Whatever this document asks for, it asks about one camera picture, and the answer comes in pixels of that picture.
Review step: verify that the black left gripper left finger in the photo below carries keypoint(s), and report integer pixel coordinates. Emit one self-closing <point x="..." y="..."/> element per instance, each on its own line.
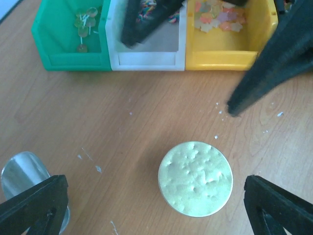
<point x="40" y="210"/>

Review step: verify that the white plastic bin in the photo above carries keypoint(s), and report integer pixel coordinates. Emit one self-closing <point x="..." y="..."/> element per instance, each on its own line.
<point x="163" y="50"/>

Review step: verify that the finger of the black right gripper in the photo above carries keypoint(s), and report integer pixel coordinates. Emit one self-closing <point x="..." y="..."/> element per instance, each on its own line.
<point x="289" y="52"/>
<point x="133" y="32"/>

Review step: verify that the white jar lid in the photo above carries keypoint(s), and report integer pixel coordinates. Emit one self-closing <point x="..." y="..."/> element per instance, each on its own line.
<point x="195" y="179"/>

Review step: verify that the silver metal scoop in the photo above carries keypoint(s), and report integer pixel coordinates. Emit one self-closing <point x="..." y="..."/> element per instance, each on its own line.
<point x="22" y="172"/>

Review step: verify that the yellow plastic bin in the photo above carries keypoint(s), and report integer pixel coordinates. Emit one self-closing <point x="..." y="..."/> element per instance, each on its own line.
<point x="221" y="36"/>

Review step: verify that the green plastic bin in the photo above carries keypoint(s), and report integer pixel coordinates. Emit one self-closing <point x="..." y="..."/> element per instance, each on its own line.
<point x="59" y="45"/>

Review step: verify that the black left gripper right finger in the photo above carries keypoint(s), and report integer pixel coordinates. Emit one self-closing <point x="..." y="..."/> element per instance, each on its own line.
<point x="273" y="210"/>

